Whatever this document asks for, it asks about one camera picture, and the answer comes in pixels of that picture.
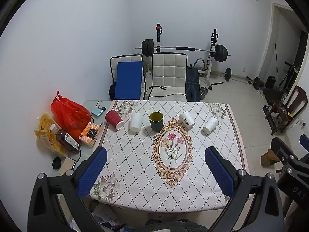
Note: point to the folded scooter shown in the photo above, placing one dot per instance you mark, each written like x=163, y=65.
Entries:
x=288, y=75

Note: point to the dark wooden chair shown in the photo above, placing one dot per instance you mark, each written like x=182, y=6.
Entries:
x=292, y=104

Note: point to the white cup with black print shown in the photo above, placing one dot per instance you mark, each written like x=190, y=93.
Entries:
x=187, y=120

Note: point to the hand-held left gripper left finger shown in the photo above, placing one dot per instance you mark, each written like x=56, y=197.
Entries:
x=93, y=171

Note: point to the small dark phone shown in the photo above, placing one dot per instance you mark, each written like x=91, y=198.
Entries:
x=102, y=107

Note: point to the plain white paper cup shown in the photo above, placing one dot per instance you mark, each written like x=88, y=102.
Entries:
x=136, y=123

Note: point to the dark grey cloth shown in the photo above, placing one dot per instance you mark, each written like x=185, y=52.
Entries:
x=176, y=225

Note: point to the wooden block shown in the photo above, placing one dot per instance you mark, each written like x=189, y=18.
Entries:
x=269, y=158

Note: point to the chrome dumbbell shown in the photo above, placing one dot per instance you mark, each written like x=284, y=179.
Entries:
x=204, y=92

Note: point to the red plastic bag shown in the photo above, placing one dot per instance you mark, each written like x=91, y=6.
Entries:
x=68, y=114

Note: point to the brown bottle with white cap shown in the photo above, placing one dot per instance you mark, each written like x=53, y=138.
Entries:
x=66, y=139

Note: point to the dark blue weight bench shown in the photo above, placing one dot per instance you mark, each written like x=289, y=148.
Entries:
x=192, y=84

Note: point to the dark green cup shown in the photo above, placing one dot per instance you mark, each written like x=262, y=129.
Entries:
x=156, y=122

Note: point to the white weight rack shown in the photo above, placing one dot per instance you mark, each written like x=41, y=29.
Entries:
x=210, y=60

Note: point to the light blue packet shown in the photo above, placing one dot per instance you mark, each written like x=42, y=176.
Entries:
x=97, y=112

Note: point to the barbell with black plates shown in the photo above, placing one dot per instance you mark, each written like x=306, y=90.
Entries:
x=147, y=47

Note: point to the papers under table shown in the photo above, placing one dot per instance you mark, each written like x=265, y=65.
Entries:
x=106, y=218

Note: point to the yellow snack bag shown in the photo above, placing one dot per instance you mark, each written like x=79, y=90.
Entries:
x=45, y=130

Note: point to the black speaker box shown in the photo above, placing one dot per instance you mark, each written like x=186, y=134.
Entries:
x=270, y=82

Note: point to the red paper cup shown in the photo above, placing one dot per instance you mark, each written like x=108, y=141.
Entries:
x=114, y=120

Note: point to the blue foam mat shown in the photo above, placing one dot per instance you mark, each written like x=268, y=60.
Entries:
x=128, y=81

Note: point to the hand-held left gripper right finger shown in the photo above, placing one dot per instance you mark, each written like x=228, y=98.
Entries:
x=219, y=170

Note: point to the white cup with faint print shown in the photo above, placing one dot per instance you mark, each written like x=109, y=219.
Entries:
x=210, y=125

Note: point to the white door frame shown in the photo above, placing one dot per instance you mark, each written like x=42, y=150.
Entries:
x=269, y=41

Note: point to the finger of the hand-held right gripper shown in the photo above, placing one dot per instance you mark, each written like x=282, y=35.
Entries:
x=281, y=148
x=304, y=141

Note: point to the orange tissue box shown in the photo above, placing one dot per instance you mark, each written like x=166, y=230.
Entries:
x=89, y=134

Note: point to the black round puck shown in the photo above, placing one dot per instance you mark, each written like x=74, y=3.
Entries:
x=57, y=163

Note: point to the white padded chair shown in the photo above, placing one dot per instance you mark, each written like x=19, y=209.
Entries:
x=125, y=58
x=169, y=73

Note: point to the floral patterned tablecloth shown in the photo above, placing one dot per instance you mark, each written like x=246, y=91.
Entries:
x=135, y=164

